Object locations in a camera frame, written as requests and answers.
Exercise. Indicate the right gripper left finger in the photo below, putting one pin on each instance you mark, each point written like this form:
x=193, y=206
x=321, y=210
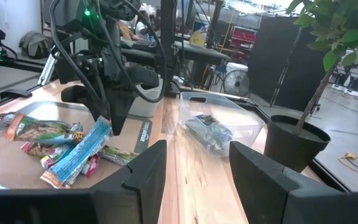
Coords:
x=73, y=208

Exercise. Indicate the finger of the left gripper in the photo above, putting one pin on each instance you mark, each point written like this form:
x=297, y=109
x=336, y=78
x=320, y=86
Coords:
x=76, y=93
x=120, y=109

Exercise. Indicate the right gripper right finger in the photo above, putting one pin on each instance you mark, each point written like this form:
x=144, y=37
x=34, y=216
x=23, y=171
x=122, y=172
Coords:
x=291, y=205

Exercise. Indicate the green white granola bar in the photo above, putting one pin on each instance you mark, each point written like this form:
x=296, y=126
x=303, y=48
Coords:
x=117, y=155

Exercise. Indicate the red green granola bar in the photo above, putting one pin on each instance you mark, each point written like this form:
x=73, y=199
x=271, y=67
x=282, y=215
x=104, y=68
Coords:
x=36, y=149
x=50, y=161

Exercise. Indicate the orange green granola bar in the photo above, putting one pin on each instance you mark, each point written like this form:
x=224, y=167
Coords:
x=39, y=130

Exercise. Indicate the silver grey granola bar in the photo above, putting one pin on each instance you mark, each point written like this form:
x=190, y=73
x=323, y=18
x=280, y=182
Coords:
x=8, y=117

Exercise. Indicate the blue white granola bar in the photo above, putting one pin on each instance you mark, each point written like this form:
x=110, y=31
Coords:
x=207, y=119
x=211, y=137

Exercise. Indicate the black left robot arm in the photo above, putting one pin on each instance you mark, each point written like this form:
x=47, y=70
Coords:
x=70, y=12

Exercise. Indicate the pale grey plastic bin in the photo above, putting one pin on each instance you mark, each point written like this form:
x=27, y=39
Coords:
x=148, y=105

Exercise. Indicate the person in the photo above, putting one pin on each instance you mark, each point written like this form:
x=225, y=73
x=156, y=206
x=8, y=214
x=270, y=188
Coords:
x=141, y=29

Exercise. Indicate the green tree in black pot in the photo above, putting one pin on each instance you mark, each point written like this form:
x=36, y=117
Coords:
x=294, y=146

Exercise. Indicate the grey bag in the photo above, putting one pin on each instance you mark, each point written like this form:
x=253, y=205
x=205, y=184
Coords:
x=34, y=45

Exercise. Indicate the clear plastic bin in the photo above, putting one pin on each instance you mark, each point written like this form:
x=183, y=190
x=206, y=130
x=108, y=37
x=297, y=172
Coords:
x=216, y=105

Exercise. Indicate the yellow blue bag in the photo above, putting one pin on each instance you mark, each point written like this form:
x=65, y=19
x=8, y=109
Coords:
x=199, y=35

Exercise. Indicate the white floor fan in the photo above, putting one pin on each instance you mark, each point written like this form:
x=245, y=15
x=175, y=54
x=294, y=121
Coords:
x=236, y=82

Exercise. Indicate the white black machine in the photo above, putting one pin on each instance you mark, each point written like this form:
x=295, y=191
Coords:
x=353, y=84

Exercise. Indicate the red tool cart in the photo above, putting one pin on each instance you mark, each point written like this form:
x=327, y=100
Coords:
x=242, y=35

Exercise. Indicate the black partition panel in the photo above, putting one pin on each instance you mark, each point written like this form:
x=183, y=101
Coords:
x=275, y=62

